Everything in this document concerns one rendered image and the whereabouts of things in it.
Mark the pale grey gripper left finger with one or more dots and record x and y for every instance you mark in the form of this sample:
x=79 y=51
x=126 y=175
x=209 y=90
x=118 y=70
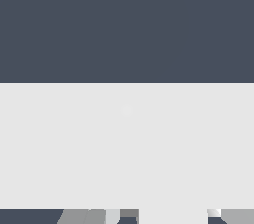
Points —
x=96 y=216

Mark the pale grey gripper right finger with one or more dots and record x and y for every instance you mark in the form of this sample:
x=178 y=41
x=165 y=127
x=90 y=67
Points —
x=238 y=216

